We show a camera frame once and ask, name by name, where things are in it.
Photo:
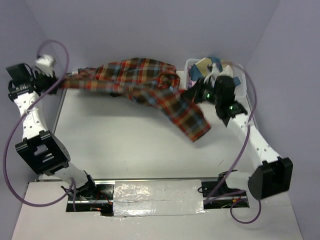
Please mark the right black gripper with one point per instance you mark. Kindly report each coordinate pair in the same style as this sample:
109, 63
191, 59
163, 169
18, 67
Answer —
193, 94

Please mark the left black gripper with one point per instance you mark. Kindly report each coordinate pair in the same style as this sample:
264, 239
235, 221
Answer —
52, 80

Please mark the red brown plaid shirt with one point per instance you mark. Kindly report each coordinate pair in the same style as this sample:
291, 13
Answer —
147, 82

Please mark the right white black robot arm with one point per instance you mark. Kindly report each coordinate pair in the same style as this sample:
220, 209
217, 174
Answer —
273, 173

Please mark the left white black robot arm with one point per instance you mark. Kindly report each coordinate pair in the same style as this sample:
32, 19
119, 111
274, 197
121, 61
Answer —
39, 147

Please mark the white plastic basket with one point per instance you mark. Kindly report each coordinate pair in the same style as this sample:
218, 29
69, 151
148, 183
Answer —
239, 81

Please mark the blue beige checked cloth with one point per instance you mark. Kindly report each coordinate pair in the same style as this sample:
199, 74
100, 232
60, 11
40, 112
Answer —
198, 68

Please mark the silver foil cover plate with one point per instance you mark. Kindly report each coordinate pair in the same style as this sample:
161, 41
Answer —
157, 198

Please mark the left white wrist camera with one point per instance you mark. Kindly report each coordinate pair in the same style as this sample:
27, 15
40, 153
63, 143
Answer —
45, 64

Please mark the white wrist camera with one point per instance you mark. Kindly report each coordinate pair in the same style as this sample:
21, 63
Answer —
214, 71
45, 64

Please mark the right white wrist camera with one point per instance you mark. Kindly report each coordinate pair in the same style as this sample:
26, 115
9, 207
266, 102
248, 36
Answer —
214, 71

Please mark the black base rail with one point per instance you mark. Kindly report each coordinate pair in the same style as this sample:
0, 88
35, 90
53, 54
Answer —
224, 198

